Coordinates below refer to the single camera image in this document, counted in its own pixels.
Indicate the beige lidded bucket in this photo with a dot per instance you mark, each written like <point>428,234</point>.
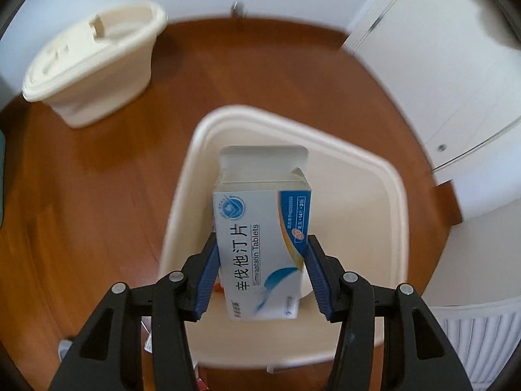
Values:
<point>93,73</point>

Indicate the metal door stopper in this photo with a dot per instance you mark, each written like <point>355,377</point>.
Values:
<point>238,9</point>

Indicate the beige square waste bin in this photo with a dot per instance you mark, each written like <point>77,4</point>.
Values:
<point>358,211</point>

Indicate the white room door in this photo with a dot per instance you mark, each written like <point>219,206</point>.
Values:
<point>439,69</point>

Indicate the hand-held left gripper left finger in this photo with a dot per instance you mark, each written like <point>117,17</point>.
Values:
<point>207,277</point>

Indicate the white louvered closet door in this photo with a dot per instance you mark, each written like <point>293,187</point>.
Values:
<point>476,334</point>

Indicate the white and blue medicine box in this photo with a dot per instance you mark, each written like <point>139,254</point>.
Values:
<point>260,236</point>

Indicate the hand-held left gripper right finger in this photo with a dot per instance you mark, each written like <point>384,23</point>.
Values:
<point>319,281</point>

